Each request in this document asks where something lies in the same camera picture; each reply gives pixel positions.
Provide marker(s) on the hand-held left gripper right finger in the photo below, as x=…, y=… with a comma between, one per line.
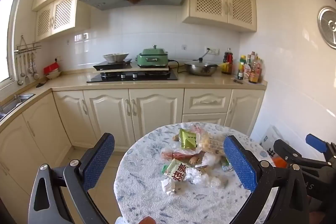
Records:
x=240, y=163

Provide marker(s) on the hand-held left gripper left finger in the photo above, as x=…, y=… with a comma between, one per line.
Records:
x=101, y=158

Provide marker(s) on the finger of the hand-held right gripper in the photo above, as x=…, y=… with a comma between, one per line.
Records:
x=315, y=142
x=282, y=148

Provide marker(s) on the white plastic bag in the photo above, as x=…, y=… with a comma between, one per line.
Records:
x=211, y=159

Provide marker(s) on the sausage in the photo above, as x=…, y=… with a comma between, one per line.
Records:
x=178, y=155

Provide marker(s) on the small green packet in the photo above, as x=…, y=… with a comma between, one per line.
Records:
x=226, y=166

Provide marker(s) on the orange plastic bag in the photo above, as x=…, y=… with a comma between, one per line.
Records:
x=278, y=161

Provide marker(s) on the white printed rice sack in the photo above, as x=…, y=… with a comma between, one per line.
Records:
x=269, y=140

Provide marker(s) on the crumpled clear plastic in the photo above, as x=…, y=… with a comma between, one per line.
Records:
x=213, y=182

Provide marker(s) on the clear plastic snack bag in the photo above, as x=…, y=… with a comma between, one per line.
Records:
x=210, y=141

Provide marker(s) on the cream base cabinets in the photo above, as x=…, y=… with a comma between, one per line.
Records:
x=110, y=113

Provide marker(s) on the ginger piece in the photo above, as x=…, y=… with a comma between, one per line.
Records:
x=176, y=137
x=194, y=159

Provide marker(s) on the round table with floral cloth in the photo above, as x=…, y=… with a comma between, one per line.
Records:
x=147, y=187

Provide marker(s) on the cream plain drawer front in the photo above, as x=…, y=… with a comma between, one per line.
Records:
x=202, y=119

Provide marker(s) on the green white red snack packet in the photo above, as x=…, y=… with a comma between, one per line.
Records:
x=176, y=170

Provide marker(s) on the cream carved drawer front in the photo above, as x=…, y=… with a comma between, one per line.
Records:
x=207, y=102

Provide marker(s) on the row of condiment bottles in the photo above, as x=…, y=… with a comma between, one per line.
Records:
x=252, y=71

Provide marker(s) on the black glass gas stove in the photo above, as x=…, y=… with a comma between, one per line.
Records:
x=131, y=76

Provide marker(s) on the black induction cooker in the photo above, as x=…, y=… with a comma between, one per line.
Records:
x=113, y=64

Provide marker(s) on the beige board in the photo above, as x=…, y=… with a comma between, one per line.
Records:
x=136, y=69

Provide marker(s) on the large dark sauce bottle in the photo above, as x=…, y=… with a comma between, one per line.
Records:
x=227, y=64

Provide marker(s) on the steel sink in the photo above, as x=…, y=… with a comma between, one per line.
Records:
x=18, y=99

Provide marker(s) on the grey white bowl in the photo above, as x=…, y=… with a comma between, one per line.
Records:
x=115, y=57

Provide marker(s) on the steel wok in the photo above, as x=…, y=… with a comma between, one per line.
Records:
x=200, y=69

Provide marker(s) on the red container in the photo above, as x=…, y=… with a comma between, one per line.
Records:
x=51, y=68

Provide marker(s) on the hanging metal kitchen utensil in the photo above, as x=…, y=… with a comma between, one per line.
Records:
x=20, y=81
x=36, y=76
x=27, y=79
x=30, y=70

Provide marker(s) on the green electric cooking pot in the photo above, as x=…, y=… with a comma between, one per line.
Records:
x=153, y=58

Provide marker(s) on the window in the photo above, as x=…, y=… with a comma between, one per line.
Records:
x=8, y=29

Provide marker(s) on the round silver wall disc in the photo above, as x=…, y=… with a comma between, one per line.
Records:
x=328, y=27

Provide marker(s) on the white wall socket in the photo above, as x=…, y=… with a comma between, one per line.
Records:
x=213, y=50

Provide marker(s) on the cream lattice-door wall cabinet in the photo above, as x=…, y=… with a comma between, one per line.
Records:
x=61, y=14
x=218, y=1

